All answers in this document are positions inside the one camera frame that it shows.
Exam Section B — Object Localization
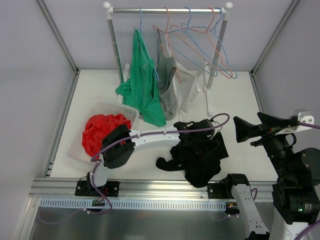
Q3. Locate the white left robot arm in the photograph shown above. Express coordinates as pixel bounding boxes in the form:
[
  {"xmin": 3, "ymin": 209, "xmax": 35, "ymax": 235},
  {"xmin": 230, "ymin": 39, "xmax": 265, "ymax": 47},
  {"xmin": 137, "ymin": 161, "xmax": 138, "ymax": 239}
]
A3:
[{"xmin": 75, "ymin": 119, "xmax": 228, "ymax": 199}]

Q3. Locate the red tank top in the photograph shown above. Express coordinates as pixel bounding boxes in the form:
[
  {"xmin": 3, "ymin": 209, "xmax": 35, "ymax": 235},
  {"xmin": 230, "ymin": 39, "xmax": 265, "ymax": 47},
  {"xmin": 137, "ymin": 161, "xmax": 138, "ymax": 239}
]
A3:
[{"xmin": 82, "ymin": 114, "xmax": 132, "ymax": 157}]

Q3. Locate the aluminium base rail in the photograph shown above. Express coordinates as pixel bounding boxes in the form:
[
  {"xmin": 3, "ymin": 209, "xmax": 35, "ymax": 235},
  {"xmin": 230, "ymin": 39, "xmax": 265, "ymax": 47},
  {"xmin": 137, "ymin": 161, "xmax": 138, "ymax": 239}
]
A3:
[{"xmin": 28, "ymin": 177, "xmax": 276, "ymax": 201}]

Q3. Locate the blue hanger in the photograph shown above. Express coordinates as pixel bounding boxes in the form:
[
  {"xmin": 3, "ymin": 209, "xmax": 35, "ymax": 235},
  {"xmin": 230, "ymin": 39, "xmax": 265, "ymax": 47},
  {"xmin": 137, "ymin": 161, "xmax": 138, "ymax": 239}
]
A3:
[
  {"xmin": 162, "ymin": 6, "xmax": 220, "ymax": 81},
  {"xmin": 134, "ymin": 6, "xmax": 151, "ymax": 73},
  {"xmin": 181, "ymin": 6, "xmax": 238, "ymax": 80}
]

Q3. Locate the metal clothes rack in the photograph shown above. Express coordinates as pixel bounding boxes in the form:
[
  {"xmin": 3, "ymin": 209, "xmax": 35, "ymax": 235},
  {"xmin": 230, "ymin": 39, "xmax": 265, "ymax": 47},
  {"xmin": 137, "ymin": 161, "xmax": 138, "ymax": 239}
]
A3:
[{"xmin": 102, "ymin": 1, "xmax": 234, "ymax": 117}]

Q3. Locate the aluminium frame right post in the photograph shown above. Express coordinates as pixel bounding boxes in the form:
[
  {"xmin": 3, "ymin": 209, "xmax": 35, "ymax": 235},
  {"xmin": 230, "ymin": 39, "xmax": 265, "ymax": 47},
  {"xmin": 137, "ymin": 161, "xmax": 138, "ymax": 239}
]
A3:
[{"xmin": 250, "ymin": 0, "xmax": 301, "ymax": 77}]

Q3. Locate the white tank top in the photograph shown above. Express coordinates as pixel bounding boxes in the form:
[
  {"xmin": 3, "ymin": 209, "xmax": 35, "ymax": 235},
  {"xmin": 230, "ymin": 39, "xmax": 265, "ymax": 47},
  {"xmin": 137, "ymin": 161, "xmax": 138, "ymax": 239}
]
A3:
[{"xmin": 173, "ymin": 61, "xmax": 208, "ymax": 122}]

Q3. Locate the black tank top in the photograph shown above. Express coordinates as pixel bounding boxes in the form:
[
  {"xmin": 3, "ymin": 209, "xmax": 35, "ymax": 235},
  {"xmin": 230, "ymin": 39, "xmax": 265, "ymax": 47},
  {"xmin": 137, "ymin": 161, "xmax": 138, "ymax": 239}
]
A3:
[{"xmin": 156, "ymin": 132, "xmax": 229, "ymax": 188}]

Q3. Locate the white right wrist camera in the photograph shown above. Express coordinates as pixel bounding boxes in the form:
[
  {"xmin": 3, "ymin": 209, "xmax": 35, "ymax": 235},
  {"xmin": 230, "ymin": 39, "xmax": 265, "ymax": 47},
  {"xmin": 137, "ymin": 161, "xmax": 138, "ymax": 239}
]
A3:
[{"xmin": 288, "ymin": 109, "xmax": 315, "ymax": 133}]

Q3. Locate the blue hanger under green top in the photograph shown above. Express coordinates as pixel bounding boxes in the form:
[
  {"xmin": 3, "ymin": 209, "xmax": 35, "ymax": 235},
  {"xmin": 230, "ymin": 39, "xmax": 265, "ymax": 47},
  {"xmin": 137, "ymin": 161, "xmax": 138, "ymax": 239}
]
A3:
[{"xmin": 134, "ymin": 6, "xmax": 151, "ymax": 73}]

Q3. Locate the grey tank top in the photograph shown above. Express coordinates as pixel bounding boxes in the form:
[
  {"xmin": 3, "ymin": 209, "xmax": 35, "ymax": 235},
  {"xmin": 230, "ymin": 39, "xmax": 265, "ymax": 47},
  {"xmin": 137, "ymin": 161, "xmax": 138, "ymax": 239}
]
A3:
[{"xmin": 155, "ymin": 28, "xmax": 178, "ymax": 121}]

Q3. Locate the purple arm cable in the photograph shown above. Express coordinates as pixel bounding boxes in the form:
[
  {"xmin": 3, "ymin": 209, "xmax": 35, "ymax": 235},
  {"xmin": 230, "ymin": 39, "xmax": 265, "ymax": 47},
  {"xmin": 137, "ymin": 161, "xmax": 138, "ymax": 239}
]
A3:
[
  {"xmin": 296, "ymin": 121, "xmax": 320, "ymax": 131},
  {"xmin": 88, "ymin": 113, "xmax": 231, "ymax": 216}
]

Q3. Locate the blue hanger under white top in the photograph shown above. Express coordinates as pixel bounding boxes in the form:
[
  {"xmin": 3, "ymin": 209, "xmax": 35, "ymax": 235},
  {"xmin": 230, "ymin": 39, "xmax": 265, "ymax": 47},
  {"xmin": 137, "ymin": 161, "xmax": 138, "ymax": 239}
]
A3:
[{"xmin": 162, "ymin": 6, "xmax": 220, "ymax": 81}]

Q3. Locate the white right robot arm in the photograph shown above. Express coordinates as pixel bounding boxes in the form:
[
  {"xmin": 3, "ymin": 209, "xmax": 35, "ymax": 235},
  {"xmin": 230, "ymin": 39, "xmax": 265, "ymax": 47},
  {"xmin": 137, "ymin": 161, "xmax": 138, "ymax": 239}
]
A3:
[{"xmin": 207, "ymin": 110, "xmax": 320, "ymax": 240}]

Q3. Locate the white slotted cable duct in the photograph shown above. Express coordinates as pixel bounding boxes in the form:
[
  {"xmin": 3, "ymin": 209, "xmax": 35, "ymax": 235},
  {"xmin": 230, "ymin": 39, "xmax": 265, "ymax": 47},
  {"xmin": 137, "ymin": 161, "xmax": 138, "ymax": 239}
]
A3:
[{"xmin": 39, "ymin": 198, "xmax": 227, "ymax": 212}]

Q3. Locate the pink hanger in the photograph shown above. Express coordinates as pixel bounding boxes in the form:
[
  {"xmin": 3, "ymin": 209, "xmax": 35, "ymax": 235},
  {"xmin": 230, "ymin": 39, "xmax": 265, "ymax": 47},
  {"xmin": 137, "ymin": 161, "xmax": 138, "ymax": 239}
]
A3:
[
  {"xmin": 170, "ymin": 6, "xmax": 233, "ymax": 80},
  {"xmin": 153, "ymin": 7, "xmax": 177, "ymax": 90}
]

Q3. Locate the aluminium frame post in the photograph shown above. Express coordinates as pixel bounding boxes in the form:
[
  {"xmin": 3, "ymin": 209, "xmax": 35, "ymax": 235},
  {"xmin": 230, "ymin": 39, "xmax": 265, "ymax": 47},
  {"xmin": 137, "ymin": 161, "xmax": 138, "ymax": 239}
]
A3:
[
  {"xmin": 35, "ymin": 0, "xmax": 79, "ymax": 74},
  {"xmin": 250, "ymin": 0, "xmax": 301, "ymax": 77}
]

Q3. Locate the pink hanger under grey top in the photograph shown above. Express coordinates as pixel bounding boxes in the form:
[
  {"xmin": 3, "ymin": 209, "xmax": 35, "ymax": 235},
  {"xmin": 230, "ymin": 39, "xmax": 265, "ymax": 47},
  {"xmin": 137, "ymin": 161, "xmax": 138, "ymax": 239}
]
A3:
[{"xmin": 153, "ymin": 7, "xmax": 177, "ymax": 90}]

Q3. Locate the green tank top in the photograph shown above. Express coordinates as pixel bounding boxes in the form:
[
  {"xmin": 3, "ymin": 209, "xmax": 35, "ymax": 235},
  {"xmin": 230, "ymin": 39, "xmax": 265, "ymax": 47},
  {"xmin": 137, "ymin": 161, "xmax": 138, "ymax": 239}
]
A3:
[{"xmin": 115, "ymin": 30, "xmax": 166, "ymax": 127}]

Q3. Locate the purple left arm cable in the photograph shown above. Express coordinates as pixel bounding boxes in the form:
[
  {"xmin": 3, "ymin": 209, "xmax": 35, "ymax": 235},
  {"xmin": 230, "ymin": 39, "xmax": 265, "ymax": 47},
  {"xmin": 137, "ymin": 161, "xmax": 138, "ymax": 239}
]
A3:
[{"xmin": 88, "ymin": 113, "xmax": 231, "ymax": 216}]

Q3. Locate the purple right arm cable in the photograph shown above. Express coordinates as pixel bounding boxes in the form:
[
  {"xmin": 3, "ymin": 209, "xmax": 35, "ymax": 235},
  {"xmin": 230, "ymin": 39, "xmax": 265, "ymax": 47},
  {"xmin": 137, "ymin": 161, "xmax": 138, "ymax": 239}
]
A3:
[{"xmin": 296, "ymin": 121, "xmax": 320, "ymax": 131}]

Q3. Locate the white plastic basket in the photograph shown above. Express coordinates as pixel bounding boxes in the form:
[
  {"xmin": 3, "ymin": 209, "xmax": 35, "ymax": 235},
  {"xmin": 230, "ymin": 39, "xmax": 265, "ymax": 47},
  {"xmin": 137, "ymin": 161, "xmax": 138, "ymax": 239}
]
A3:
[{"xmin": 66, "ymin": 100, "xmax": 139, "ymax": 167}]

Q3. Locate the aluminium frame left post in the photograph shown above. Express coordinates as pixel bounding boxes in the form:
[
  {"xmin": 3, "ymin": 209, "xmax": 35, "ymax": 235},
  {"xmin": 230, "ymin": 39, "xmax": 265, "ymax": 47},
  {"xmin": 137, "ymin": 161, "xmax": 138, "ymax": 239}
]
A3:
[{"xmin": 35, "ymin": 0, "xmax": 79, "ymax": 74}]

